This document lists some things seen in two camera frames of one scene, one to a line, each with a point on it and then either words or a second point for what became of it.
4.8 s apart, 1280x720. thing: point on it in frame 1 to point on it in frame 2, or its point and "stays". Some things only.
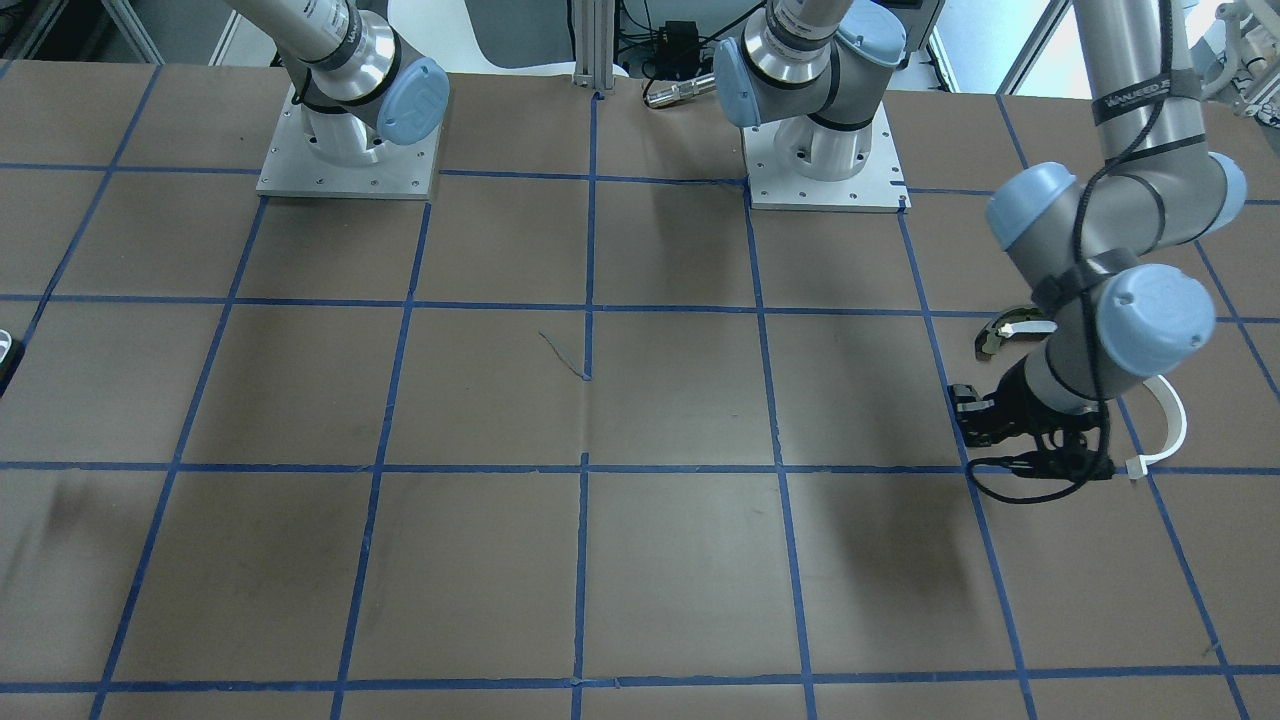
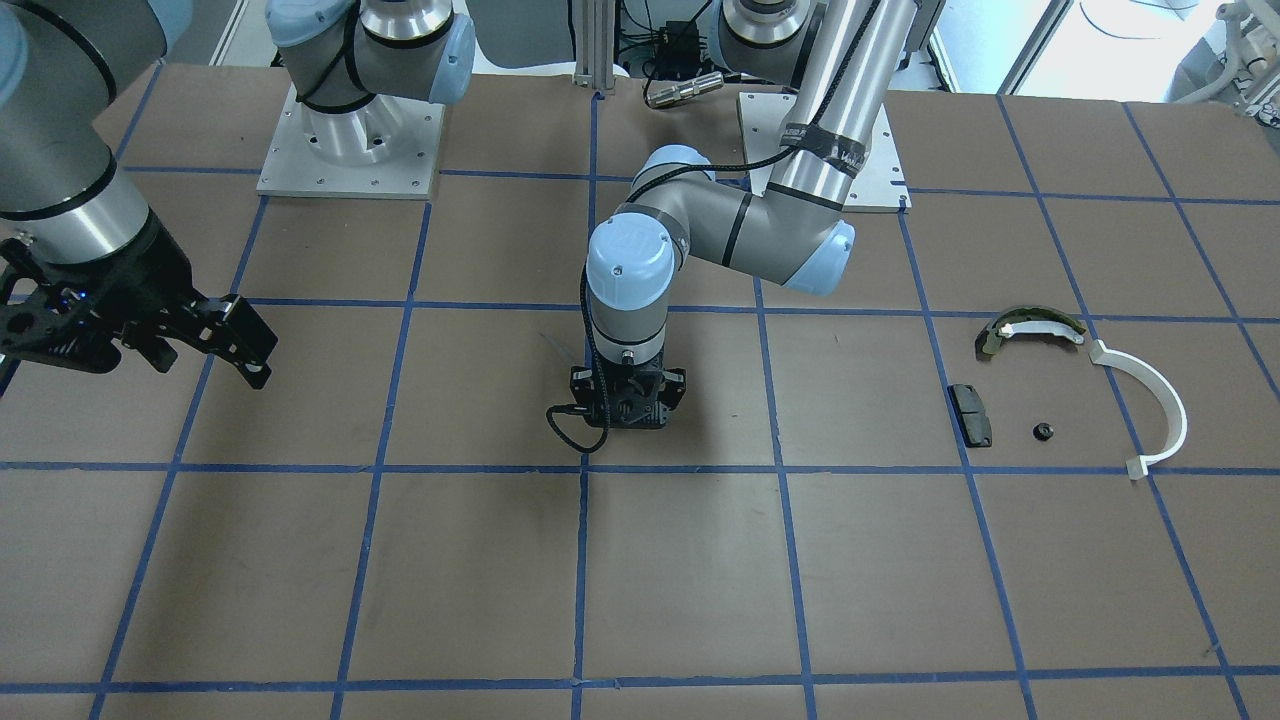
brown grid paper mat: (585, 437) stays
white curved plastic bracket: (1137, 467) stays
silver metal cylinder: (693, 87) stays
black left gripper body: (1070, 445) to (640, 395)
